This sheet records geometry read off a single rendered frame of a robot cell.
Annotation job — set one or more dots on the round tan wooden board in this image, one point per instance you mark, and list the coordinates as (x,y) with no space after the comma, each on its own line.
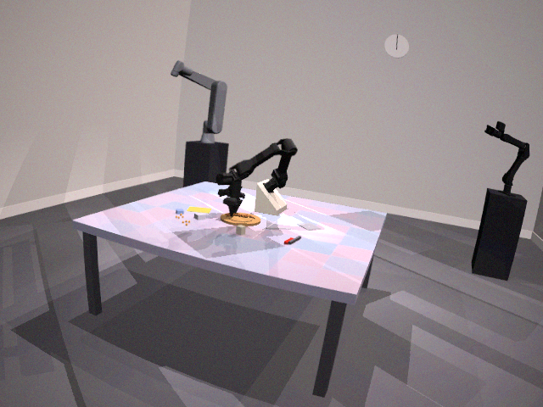
(236,220)

